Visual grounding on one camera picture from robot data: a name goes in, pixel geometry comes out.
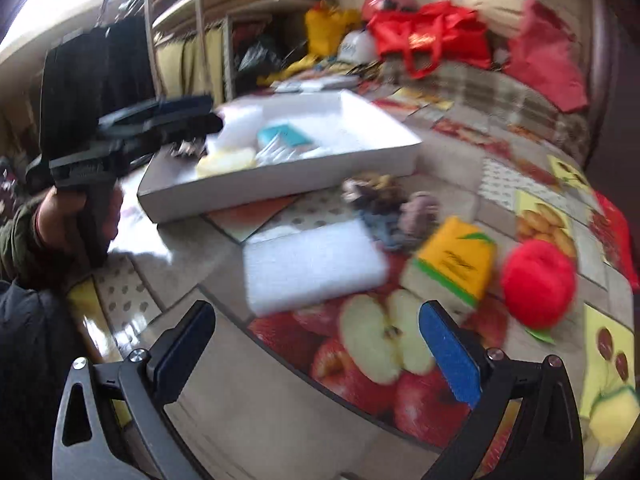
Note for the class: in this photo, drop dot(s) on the fruit printed tablecloth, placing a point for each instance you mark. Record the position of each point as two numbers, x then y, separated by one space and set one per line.
250 410

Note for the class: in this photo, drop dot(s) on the white foam block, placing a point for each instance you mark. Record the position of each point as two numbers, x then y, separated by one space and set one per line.
310 270

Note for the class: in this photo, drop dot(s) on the black hanging clothes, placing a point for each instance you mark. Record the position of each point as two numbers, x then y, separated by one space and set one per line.
100 75

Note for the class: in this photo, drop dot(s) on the person's left forearm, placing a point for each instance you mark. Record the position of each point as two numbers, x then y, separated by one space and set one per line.
20 245

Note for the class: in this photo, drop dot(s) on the black plastic bag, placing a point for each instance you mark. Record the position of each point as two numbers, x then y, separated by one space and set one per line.
260 57

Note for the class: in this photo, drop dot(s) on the red cloth bag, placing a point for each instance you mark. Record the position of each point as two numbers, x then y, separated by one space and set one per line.
545 60

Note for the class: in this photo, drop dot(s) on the plaid blanket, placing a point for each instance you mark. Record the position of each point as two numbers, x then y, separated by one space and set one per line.
500 100

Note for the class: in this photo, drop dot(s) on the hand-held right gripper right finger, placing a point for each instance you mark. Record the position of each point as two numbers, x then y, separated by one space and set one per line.
450 350

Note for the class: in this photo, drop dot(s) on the yellow sponge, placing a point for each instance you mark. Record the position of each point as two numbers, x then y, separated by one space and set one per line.
225 162

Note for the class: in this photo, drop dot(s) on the white cap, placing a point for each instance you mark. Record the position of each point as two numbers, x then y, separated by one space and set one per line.
357 45

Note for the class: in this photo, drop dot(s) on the yellow bag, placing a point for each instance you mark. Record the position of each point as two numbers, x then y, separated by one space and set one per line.
325 30

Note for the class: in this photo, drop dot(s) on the red helmet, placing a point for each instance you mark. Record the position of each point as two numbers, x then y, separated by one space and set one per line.
385 5

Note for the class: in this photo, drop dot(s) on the cream ribbed cushion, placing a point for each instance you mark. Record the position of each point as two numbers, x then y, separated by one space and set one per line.
492 2

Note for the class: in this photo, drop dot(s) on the red printed shopping bag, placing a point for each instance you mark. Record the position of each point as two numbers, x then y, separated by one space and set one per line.
620 240

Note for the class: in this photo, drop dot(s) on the person's left hand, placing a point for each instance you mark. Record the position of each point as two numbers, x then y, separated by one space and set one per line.
57 225

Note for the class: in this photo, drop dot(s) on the metal shelf rack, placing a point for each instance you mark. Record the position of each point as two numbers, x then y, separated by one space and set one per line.
200 35

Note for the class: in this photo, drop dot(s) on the clear plastic packet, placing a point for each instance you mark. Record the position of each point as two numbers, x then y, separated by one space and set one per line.
290 152

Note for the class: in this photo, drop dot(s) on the yellow green packet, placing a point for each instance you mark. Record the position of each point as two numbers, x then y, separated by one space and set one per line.
450 260

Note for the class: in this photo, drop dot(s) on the red plush apple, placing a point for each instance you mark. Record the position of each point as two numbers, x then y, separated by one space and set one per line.
537 280

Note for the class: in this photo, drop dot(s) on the person's dark clothing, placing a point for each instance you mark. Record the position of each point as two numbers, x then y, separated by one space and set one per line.
30 360

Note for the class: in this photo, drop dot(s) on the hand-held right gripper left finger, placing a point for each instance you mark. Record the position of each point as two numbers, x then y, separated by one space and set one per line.
182 355

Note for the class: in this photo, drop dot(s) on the blue scrunchie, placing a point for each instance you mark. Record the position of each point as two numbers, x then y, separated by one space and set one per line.
382 232

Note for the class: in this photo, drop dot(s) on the white cardboard box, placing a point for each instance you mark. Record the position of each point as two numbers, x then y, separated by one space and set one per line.
300 175

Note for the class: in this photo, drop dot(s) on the teal packet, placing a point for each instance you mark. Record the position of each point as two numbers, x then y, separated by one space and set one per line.
285 135

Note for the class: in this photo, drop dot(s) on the red tote bag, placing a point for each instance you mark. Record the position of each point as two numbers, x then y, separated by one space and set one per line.
435 35

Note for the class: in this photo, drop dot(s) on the grey scrunchie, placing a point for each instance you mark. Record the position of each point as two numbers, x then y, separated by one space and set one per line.
420 215

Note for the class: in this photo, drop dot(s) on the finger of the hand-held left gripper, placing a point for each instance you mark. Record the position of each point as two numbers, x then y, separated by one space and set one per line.
160 107
190 127

